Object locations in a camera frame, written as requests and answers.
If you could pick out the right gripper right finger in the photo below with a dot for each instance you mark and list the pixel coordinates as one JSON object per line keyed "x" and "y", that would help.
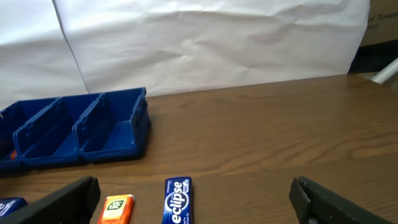
{"x": 323, "y": 208}

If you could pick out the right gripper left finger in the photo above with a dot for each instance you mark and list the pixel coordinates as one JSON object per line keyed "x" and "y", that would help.
{"x": 62, "y": 205}

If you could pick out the blue candy pack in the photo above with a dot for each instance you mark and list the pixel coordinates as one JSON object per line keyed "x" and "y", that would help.
{"x": 177, "y": 202}
{"x": 11, "y": 205}

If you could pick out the orange candy box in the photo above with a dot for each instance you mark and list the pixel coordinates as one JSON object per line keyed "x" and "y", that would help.
{"x": 116, "y": 211}
{"x": 13, "y": 155}

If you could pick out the blue tray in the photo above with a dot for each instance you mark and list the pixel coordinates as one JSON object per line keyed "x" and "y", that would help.
{"x": 109, "y": 137}

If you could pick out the brown cardboard box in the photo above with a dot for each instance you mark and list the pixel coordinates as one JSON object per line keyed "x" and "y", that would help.
{"x": 382, "y": 25}

